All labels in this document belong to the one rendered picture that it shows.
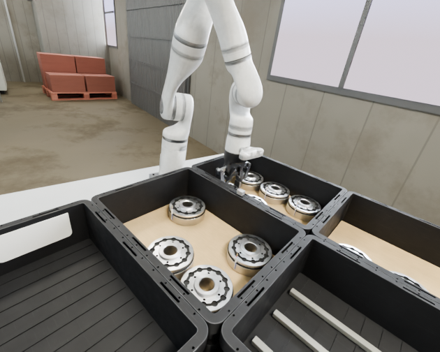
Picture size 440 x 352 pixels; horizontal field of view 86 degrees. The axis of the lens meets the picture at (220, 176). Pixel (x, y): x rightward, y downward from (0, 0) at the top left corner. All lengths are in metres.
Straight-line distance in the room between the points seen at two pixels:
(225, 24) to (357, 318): 0.67
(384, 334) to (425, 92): 1.67
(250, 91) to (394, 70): 1.56
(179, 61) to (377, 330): 0.75
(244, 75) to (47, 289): 0.62
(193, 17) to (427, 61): 1.64
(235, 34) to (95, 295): 0.62
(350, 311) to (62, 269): 0.58
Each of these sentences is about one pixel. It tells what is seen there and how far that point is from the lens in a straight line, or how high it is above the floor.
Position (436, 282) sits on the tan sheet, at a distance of 0.81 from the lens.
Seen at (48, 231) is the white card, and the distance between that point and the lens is 0.61.
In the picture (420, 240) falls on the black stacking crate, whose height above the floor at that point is 0.88.
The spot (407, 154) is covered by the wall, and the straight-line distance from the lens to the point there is 2.10.
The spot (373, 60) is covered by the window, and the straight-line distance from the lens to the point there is 2.16.
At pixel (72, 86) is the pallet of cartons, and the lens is 6.22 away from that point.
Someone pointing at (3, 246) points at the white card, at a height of 0.89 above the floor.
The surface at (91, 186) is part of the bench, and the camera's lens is 1.13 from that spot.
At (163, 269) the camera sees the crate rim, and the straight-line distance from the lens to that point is 0.42.
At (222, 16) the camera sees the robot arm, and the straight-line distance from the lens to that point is 0.63.
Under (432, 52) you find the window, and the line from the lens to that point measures 2.06.
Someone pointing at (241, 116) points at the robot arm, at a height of 1.10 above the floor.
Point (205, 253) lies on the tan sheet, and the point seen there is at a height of 0.83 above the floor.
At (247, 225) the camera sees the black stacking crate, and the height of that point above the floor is 0.86.
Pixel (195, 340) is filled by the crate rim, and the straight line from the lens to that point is 0.36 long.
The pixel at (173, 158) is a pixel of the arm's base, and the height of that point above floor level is 0.90.
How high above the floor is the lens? 1.25
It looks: 27 degrees down
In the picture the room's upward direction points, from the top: 7 degrees clockwise
